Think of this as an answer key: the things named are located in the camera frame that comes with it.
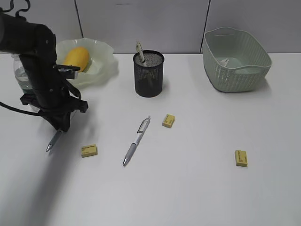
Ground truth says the yellow eraser middle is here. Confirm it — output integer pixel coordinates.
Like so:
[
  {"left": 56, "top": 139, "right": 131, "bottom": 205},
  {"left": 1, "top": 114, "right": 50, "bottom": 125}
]
[{"left": 162, "top": 114, "right": 175, "bottom": 128}]

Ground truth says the pale green wavy glass plate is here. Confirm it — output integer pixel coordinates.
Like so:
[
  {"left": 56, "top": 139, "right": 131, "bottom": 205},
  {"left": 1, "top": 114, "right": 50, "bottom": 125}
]
[{"left": 56, "top": 38, "right": 119, "bottom": 89}]

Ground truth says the clear plastic water bottle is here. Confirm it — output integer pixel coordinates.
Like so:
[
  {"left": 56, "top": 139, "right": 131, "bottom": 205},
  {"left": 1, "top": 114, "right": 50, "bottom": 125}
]
[{"left": 11, "top": 55, "right": 33, "bottom": 94}]

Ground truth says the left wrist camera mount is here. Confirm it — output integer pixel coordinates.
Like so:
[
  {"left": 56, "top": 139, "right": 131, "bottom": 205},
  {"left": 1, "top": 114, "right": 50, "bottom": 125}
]
[{"left": 56, "top": 65, "right": 80, "bottom": 80}]

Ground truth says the grey white ballpoint pen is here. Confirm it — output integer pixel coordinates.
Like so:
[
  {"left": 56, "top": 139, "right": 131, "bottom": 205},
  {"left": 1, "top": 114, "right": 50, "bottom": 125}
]
[{"left": 122, "top": 115, "right": 151, "bottom": 167}]

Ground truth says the yellow eraser left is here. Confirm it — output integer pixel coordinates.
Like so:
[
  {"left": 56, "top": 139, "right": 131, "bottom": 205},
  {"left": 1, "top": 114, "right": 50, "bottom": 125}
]
[{"left": 81, "top": 144, "right": 98, "bottom": 158}]

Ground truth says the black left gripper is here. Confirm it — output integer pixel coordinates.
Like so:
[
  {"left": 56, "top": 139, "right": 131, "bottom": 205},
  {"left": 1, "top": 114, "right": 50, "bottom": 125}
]
[{"left": 20, "top": 53, "right": 88, "bottom": 132}]

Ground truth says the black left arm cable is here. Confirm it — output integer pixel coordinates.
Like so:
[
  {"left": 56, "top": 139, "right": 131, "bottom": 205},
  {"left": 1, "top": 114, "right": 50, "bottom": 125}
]
[{"left": 0, "top": 101, "right": 45, "bottom": 117}]

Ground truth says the pale green plastic basket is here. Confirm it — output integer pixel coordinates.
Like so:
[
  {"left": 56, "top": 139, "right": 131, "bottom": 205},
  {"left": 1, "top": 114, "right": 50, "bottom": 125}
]
[{"left": 203, "top": 27, "right": 272, "bottom": 93}]

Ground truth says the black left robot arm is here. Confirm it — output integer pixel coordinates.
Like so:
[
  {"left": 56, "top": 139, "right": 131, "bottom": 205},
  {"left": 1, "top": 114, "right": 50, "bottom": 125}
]
[{"left": 0, "top": 13, "right": 88, "bottom": 132}]

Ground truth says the yellow eraser right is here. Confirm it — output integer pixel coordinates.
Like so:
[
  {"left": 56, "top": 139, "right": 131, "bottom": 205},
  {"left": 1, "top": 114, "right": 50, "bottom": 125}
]
[{"left": 235, "top": 150, "right": 248, "bottom": 167}]

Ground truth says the blue grey ballpoint pen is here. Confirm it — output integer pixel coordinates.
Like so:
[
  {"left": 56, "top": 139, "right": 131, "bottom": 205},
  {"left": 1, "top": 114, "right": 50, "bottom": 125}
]
[{"left": 46, "top": 130, "right": 63, "bottom": 152}]

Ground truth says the yellow mango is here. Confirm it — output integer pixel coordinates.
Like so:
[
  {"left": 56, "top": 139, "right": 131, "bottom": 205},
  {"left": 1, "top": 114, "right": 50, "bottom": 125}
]
[{"left": 63, "top": 47, "right": 90, "bottom": 72}]

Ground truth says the white waste paper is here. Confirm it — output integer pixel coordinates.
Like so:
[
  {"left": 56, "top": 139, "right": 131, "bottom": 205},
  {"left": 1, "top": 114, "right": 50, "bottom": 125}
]
[{"left": 219, "top": 58, "right": 231, "bottom": 68}]

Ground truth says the yellow eraser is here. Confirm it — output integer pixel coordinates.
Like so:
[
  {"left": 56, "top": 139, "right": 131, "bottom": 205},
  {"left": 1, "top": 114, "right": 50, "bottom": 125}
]
[
  {"left": 235, "top": 150, "right": 248, "bottom": 167},
  {"left": 81, "top": 144, "right": 98, "bottom": 158},
  {"left": 162, "top": 114, "right": 175, "bottom": 128}
]

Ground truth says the black mesh pen holder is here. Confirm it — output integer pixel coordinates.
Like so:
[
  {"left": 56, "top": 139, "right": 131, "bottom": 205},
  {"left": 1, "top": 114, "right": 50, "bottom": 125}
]
[{"left": 133, "top": 50, "right": 165, "bottom": 98}]

